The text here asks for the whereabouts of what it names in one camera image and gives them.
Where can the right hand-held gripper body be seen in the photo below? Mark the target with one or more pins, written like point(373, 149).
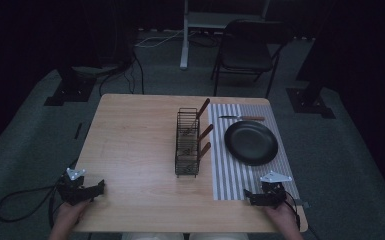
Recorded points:
point(274, 190)

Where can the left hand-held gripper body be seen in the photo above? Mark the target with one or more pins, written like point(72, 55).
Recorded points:
point(74, 189)

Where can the person's left hand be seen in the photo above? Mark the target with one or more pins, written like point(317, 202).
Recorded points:
point(69, 209)

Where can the person's right hand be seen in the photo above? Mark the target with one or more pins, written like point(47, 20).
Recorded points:
point(282, 215)

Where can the grey striped placemat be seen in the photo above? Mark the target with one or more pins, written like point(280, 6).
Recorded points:
point(228, 180)

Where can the black round plate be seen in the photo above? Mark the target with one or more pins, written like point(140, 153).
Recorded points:
point(250, 142)

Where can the black stand base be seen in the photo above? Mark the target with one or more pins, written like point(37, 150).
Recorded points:
point(70, 90)
point(310, 104)

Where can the black folding chair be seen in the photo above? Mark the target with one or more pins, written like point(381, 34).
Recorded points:
point(246, 56)

